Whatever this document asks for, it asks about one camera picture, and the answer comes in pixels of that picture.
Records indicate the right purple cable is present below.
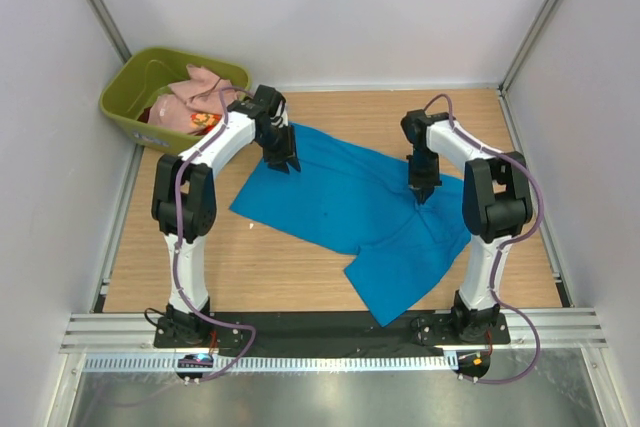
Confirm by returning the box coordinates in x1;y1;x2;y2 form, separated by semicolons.
423;93;546;388

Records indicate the white slotted cable duct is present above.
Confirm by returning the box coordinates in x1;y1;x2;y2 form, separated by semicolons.
83;353;458;374

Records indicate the pink folded shirt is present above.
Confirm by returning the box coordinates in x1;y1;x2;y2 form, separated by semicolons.
148;65;238;135

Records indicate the olive green plastic bin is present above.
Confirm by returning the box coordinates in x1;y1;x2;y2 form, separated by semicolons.
100;47;251;154

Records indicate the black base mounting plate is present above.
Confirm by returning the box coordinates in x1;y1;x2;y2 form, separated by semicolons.
145;311;511;359

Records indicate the right aluminium corner post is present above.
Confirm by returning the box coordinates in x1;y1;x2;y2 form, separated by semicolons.
499;0;562;96

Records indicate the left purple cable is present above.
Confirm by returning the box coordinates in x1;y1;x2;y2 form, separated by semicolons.
94;85;257;407

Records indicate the purple cable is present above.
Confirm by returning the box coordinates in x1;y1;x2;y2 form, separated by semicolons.
94;85;257;407
423;93;546;388

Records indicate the blue t shirt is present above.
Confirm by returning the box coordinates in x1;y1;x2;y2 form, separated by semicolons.
231;125;471;327

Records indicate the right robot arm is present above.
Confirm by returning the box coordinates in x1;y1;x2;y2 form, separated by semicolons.
251;110;537;339

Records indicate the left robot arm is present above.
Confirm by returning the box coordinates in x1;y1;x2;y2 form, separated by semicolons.
151;85;300;348

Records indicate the red orange patterned garment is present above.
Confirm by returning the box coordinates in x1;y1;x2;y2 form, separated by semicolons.
190;112;222;136

